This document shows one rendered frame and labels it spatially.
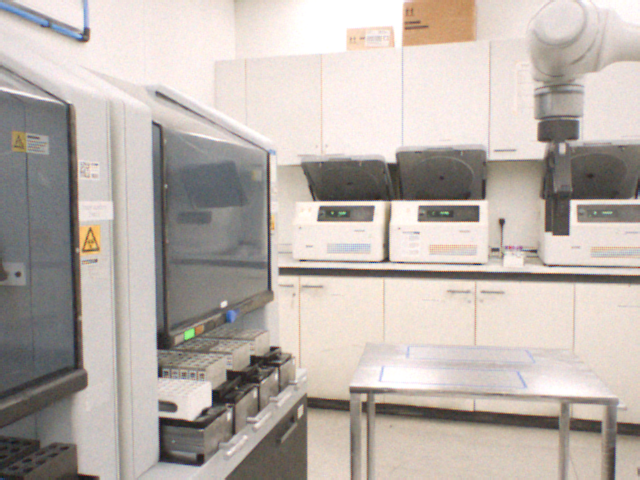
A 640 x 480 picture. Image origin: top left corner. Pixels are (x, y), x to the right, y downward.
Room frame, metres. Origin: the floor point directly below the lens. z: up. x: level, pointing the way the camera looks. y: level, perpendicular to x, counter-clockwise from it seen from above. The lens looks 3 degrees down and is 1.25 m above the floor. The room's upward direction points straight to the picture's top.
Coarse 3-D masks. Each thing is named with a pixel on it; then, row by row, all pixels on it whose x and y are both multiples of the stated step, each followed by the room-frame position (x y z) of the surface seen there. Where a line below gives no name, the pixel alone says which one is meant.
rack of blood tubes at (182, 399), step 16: (160, 384) 1.26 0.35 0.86; (176, 384) 1.26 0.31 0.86; (192, 384) 1.26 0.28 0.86; (208, 384) 1.26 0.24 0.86; (160, 400) 1.30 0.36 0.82; (176, 400) 1.18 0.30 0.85; (192, 400) 1.18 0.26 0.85; (208, 400) 1.25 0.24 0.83; (160, 416) 1.19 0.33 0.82; (176, 416) 1.18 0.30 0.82; (192, 416) 1.18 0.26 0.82
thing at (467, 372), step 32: (384, 352) 1.70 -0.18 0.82; (416, 352) 1.70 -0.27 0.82; (448, 352) 1.70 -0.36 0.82; (480, 352) 1.69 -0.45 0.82; (512, 352) 1.69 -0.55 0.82; (544, 352) 1.69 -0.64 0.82; (352, 384) 1.40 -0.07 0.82; (384, 384) 1.40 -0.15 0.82; (416, 384) 1.39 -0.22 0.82; (448, 384) 1.39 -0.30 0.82; (480, 384) 1.39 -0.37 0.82; (512, 384) 1.39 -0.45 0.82; (544, 384) 1.39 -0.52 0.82; (576, 384) 1.39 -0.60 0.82; (352, 416) 1.39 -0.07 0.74; (608, 416) 1.30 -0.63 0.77; (352, 448) 1.39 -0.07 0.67; (608, 448) 1.30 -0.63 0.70
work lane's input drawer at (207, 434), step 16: (208, 416) 1.20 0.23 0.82; (224, 416) 1.24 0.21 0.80; (160, 432) 1.18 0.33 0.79; (176, 432) 1.17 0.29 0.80; (192, 432) 1.16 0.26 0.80; (208, 432) 1.17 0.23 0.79; (224, 432) 1.24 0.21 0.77; (160, 448) 1.18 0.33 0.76; (176, 448) 1.17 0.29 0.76; (192, 448) 1.16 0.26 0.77; (208, 448) 1.17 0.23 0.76; (224, 448) 1.21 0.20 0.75
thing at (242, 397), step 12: (240, 384) 1.41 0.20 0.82; (252, 384) 1.41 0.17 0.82; (228, 396) 1.32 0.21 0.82; (240, 396) 1.34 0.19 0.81; (252, 396) 1.40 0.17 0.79; (240, 408) 1.32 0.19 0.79; (252, 408) 1.39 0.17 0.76; (240, 420) 1.32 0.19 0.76; (252, 420) 1.35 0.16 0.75; (264, 420) 1.35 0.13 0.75
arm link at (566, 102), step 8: (544, 88) 1.11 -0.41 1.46; (552, 88) 1.10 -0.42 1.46; (560, 88) 1.10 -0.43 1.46; (568, 88) 1.09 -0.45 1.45; (576, 88) 1.10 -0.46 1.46; (584, 88) 1.12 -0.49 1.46; (536, 96) 1.13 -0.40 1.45; (544, 96) 1.11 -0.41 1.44; (552, 96) 1.10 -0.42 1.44; (560, 96) 1.10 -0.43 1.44; (568, 96) 1.09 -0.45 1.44; (576, 96) 1.10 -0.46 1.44; (584, 96) 1.12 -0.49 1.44; (536, 104) 1.13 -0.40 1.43; (544, 104) 1.11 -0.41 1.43; (552, 104) 1.10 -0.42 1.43; (560, 104) 1.10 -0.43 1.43; (568, 104) 1.09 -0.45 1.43; (576, 104) 1.10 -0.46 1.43; (536, 112) 1.13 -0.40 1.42; (544, 112) 1.11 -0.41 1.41; (552, 112) 1.10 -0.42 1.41; (560, 112) 1.10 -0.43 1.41; (568, 112) 1.09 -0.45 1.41; (576, 112) 1.10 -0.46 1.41
